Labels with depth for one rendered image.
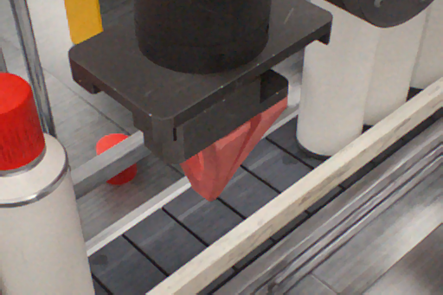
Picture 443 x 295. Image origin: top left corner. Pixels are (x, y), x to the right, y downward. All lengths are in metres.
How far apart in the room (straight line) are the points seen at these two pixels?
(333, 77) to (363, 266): 0.15
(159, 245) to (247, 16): 0.27
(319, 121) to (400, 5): 0.35
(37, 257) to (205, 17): 0.16
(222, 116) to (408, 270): 0.27
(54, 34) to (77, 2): 0.47
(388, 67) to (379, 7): 0.37
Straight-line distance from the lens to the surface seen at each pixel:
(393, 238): 0.61
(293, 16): 0.33
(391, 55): 0.58
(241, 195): 0.56
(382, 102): 0.61
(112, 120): 0.71
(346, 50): 0.52
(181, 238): 0.53
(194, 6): 0.28
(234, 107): 0.30
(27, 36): 0.44
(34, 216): 0.36
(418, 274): 0.53
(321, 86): 0.55
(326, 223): 0.55
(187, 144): 0.29
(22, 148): 0.34
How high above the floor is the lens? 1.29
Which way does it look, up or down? 44 degrees down
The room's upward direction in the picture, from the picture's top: 3 degrees counter-clockwise
